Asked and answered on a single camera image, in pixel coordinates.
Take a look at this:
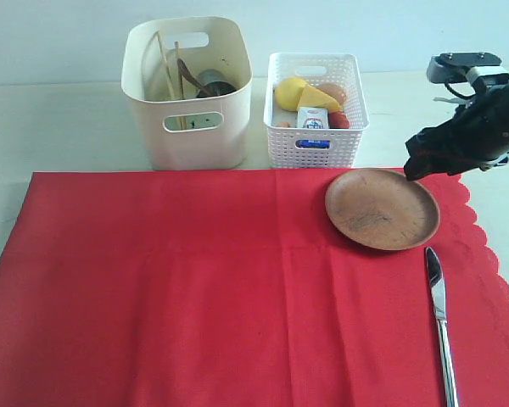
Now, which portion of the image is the brown egg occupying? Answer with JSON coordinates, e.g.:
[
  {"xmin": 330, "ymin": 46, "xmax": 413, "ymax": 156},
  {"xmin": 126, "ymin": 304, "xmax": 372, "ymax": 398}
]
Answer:
[{"xmin": 317, "ymin": 83, "xmax": 346, "ymax": 105}]

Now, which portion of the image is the white perforated plastic basket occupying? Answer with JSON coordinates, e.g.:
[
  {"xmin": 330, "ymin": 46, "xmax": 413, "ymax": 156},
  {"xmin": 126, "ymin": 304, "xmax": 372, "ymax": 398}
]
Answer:
[{"xmin": 263, "ymin": 53, "xmax": 369, "ymax": 168}]

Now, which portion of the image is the small milk carton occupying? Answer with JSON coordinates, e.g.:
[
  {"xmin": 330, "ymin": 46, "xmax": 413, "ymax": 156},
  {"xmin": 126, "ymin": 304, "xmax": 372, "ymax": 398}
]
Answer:
[{"xmin": 296, "ymin": 107, "xmax": 330, "ymax": 149}]

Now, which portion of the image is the red table cloth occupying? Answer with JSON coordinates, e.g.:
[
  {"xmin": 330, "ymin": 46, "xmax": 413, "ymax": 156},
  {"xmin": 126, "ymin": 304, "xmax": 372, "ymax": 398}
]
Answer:
[{"xmin": 0, "ymin": 166, "xmax": 509, "ymax": 407}]

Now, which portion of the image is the stainless steel cup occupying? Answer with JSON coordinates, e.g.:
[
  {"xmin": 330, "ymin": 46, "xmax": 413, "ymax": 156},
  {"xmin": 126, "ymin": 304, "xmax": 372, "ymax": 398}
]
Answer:
[{"xmin": 196, "ymin": 69, "xmax": 237, "ymax": 98}]

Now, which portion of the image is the red sausage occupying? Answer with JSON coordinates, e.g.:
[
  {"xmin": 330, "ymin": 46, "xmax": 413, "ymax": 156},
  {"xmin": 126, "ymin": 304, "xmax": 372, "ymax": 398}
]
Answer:
[{"xmin": 328, "ymin": 111, "xmax": 350, "ymax": 130}]

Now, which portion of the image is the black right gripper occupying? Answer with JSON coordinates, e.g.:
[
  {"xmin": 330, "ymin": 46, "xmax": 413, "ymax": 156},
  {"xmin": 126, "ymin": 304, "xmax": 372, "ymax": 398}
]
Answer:
[{"xmin": 403, "ymin": 83, "xmax": 509, "ymax": 181}]

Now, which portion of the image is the yellow cheese wedge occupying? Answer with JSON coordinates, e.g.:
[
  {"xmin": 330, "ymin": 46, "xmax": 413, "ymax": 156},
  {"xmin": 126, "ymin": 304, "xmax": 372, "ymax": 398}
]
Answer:
[{"xmin": 297, "ymin": 84, "xmax": 343, "ymax": 113}]

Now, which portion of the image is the brown wooden plate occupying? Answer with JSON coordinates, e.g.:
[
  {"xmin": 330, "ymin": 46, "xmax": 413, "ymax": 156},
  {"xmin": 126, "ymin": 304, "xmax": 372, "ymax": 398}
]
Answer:
[{"xmin": 325, "ymin": 168, "xmax": 440, "ymax": 251}]

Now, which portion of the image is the yellow lemon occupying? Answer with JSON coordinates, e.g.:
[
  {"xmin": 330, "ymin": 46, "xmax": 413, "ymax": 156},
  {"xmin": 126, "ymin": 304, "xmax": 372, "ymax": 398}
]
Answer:
[{"xmin": 274, "ymin": 76, "xmax": 308, "ymax": 112}]

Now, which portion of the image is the dark wooden spoon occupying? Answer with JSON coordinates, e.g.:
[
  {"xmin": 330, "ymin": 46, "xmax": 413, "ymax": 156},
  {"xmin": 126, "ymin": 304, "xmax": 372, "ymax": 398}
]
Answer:
[{"xmin": 180, "ymin": 59, "xmax": 214, "ymax": 97}]

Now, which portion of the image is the silver table knife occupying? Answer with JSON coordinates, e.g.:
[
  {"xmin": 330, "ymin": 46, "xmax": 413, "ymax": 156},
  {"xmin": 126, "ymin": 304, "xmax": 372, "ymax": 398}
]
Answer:
[{"xmin": 425, "ymin": 247, "xmax": 460, "ymax": 407}]

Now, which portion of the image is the pale green ceramic bowl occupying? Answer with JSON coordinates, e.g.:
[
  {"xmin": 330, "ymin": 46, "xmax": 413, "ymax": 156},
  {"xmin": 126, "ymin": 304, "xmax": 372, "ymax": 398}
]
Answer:
[{"xmin": 146, "ymin": 75, "xmax": 186, "ymax": 131}]

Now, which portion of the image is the cream plastic bin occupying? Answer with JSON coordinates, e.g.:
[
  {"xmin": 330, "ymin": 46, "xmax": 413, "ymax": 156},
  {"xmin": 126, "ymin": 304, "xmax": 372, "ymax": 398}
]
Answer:
[{"xmin": 121, "ymin": 16, "xmax": 252, "ymax": 170}]

